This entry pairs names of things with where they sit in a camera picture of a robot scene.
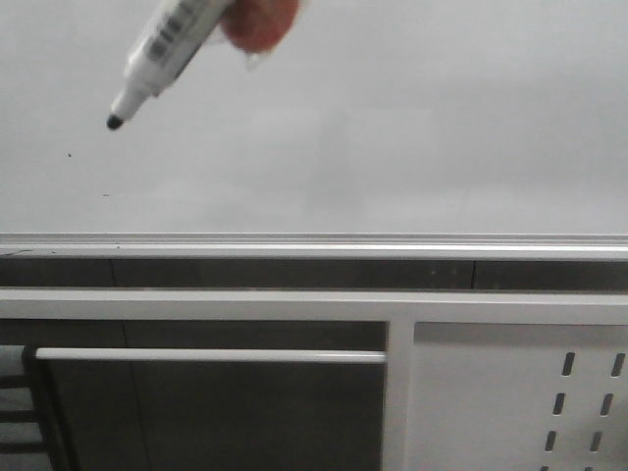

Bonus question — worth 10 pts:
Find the white whiteboard marker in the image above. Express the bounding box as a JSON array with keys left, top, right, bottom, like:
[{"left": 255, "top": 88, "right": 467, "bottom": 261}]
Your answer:
[{"left": 106, "top": 0, "right": 233, "bottom": 131}]

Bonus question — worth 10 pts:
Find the aluminium whiteboard tray rail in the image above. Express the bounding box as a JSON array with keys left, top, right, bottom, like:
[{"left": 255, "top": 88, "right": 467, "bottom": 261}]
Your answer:
[{"left": 1, "top": 233, "right": 627, "bottom": 262}]

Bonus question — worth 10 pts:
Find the white whiteboard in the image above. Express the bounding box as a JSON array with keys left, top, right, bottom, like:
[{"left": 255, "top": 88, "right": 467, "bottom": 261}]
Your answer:
[{"left": 1, "top": 1, "right": 627, "bottom": 235}]

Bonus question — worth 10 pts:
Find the white horizontal rod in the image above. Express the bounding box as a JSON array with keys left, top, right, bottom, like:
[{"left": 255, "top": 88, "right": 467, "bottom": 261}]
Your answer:
[{"left": 35, "top": 347, "right": 387, "bottom": 364}]

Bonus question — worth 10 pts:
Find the red round magnet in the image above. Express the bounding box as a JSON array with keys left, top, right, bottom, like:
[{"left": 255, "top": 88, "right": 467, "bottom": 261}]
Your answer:
[{"left": 220, "top": 0, "right": 301, "bottom": 70}]

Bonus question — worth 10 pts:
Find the black slatted chair back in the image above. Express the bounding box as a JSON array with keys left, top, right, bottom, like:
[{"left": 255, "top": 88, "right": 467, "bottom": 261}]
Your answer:
[{"left": 1, "top": 344, "right": 79, "bottom": 470}]

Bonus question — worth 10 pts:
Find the white metal stand frame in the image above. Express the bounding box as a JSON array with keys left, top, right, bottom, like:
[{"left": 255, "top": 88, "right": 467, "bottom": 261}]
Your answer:
[{"left": 1, "top": 288, "right": 627, "bottom": 470}]

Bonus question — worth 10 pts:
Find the white perforated metal panel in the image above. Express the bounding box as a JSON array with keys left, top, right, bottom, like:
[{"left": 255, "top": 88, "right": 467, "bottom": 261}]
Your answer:
[{"left": 405, "top": 323, "right": 627, "bottom": 470}]

